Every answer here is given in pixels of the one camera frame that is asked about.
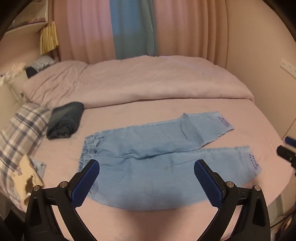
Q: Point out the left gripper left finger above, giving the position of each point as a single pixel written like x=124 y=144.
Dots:
x=41 y=223

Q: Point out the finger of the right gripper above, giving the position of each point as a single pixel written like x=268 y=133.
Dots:
x=290 y=141
x=286 y=153

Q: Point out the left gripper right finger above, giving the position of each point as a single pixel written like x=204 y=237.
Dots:
x=253 y=221

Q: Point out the light blue denim pants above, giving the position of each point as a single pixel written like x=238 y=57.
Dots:
x=151 y=167

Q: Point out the beige patterned cloth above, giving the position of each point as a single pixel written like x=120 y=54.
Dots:
x=27 y=175

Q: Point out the pink bed sheet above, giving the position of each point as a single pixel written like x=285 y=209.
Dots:
x=250 y=128

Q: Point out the folded dark blue garment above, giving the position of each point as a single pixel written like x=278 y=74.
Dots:
x=65 y=120

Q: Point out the pink curtain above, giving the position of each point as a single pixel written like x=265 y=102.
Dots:
x=186 y=28

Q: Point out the pink duvet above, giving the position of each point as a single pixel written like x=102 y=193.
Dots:
x=133 y=79

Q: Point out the plush toy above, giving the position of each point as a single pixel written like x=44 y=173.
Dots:
x=15 y=70

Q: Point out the small plaid pillow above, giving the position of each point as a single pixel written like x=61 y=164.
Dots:
x=42 y=63

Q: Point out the yellow tassel bundle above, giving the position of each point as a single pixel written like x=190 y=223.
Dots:
x=48 y=39

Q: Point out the blue grey curtain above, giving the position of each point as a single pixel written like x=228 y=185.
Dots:
x=133 y=28

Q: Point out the white wall socket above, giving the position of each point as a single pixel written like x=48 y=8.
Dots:
x=289 y=68

